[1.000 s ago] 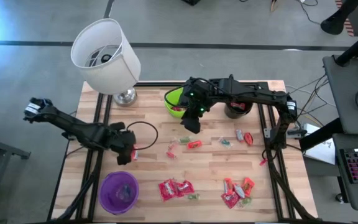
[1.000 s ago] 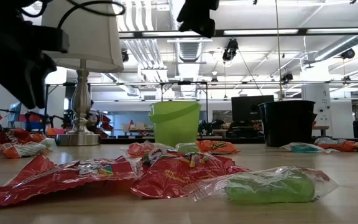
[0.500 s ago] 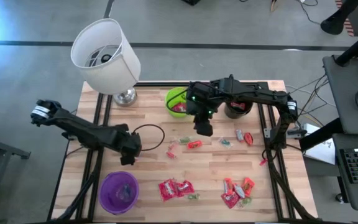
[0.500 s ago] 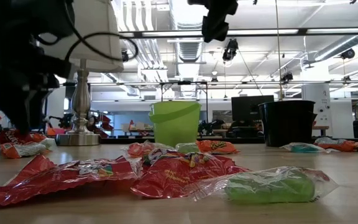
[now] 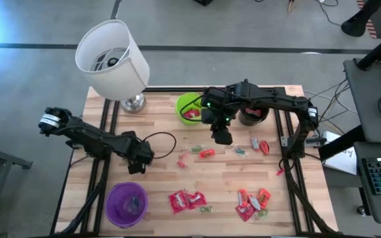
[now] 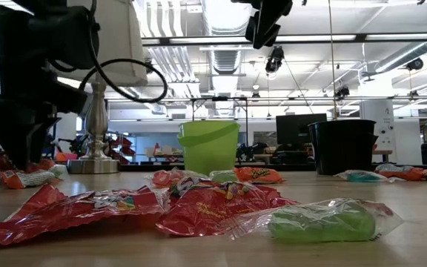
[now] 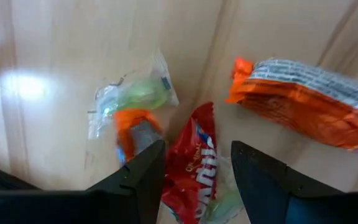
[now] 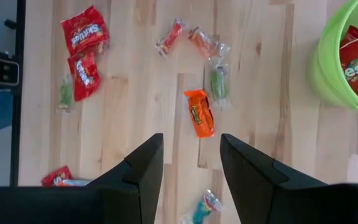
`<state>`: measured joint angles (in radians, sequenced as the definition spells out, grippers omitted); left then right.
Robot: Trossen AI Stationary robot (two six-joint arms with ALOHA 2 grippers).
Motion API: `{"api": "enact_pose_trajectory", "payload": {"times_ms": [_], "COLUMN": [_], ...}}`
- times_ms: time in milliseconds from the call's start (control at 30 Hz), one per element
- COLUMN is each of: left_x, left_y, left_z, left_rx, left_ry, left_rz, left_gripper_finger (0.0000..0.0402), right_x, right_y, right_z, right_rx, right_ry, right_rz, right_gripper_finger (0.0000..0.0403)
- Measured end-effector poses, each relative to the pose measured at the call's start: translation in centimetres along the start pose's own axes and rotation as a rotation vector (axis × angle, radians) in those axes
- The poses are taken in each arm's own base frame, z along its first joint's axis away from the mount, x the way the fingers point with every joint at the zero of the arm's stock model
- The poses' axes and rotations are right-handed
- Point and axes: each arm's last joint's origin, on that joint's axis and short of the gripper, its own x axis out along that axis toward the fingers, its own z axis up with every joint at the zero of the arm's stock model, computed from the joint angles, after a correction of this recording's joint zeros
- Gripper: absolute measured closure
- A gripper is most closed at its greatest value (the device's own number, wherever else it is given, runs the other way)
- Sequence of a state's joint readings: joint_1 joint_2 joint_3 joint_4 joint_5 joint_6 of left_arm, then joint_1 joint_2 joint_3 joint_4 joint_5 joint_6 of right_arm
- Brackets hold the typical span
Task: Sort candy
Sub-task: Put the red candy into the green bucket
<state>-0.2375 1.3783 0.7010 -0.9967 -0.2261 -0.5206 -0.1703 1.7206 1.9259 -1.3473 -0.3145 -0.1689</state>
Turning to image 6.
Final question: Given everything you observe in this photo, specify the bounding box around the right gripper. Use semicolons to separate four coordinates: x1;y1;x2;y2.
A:
231;0;294;50

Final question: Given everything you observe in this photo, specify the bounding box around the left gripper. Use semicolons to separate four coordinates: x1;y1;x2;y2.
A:
0;3;102;171

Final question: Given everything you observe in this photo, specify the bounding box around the red Skittles pack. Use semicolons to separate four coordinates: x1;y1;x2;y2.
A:
156;181;299;238
0;183;171;246

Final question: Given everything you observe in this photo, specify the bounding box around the red clear-wrapped candy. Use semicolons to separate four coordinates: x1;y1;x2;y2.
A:
145;167;211;189

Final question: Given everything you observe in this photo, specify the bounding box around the teal clear-wrapped candy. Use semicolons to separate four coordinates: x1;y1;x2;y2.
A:
334;169;398;183

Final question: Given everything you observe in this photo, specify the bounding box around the thin vertical pole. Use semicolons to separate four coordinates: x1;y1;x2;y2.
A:
327;0;339;120

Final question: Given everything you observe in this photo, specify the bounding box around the black computer monitor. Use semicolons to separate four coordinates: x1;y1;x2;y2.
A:
275;113;328;145

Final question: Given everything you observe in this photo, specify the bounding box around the green plastic bucket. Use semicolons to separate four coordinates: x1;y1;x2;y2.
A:
177;120;241;177

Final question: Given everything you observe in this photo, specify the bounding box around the white shade silver table lamp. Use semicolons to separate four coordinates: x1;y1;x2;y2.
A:
66;0;148;175

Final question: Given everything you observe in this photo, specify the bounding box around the black plastic bucket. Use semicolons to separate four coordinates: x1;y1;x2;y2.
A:
307;119;380;177

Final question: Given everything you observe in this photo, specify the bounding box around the black hanging camera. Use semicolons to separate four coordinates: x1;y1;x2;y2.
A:
265;46;285;73

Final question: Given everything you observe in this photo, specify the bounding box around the black background station frame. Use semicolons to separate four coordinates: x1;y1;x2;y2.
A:
104;95;427;149

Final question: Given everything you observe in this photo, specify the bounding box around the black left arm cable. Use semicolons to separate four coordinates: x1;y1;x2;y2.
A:
48;0;169;104

